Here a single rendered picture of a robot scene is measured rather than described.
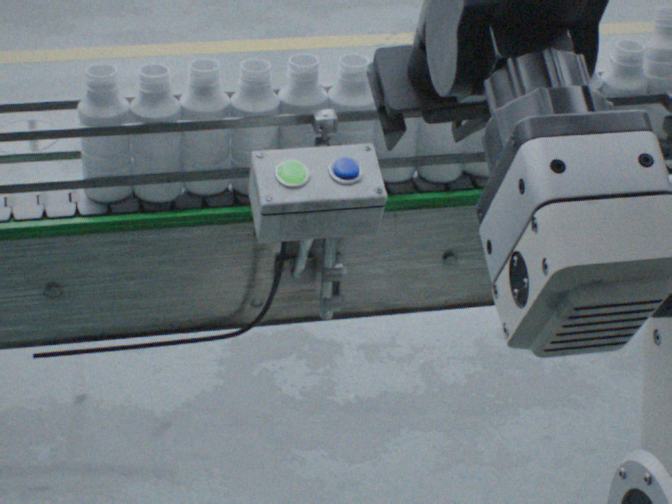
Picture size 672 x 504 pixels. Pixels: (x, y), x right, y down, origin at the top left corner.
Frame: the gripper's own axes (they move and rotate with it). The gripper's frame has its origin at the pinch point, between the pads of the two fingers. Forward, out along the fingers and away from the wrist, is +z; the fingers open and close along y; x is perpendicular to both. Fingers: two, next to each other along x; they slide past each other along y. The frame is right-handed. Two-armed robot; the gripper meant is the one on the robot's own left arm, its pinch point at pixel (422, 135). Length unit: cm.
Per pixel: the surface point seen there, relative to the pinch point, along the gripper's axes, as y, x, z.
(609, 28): -164, -204, 253
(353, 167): 0.6, -12.7, 23.9
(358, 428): -22, -36, 162
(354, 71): -3.4, -28.3, 27.3
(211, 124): 14.1, -25.3, 30.6
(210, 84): 13.6, -29.3, 28.2
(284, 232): 8.7, -8.8, 29.2
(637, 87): -39, -24, 31
